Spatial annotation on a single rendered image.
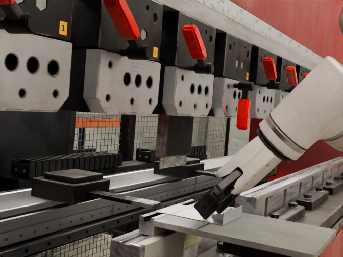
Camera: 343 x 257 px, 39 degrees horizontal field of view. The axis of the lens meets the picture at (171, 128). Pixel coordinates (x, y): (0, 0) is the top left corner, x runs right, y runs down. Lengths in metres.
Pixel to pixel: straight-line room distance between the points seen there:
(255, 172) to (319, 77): 0.18
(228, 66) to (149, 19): 0.31
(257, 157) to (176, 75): 0.18
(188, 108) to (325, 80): 0.22
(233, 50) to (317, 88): 0.28
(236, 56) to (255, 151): 0.29
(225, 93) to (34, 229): 0.45
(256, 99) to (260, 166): 0.39
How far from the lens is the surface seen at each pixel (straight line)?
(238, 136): 8.86
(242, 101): 0.98
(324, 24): 1.83
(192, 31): 0.74
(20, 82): 0.50
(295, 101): 0.76
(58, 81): 0.54
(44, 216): 0.97
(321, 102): 0.75
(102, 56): 0.60
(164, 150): 0.83
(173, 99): 0.76
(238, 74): 1.02
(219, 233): 0.76
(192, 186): 1.53
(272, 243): 0.74
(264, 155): 0.77
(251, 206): 1.28
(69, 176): 0.97
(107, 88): 0.61
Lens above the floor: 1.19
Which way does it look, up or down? 3 degrees down
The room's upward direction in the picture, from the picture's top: 5 degrees clockwise
